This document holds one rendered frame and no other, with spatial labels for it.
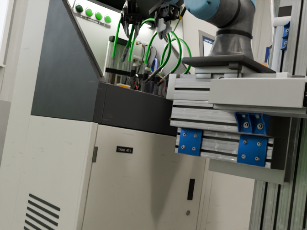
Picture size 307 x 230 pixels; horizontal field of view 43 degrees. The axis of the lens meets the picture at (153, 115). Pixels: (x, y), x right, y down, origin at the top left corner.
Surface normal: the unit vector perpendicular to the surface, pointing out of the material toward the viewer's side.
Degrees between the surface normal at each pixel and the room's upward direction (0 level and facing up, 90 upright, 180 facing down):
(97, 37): 90
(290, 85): 90
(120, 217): 90
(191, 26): 76
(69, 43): 90
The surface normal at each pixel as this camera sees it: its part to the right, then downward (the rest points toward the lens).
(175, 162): 0.65, 0.04
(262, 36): -0.67, -0.14
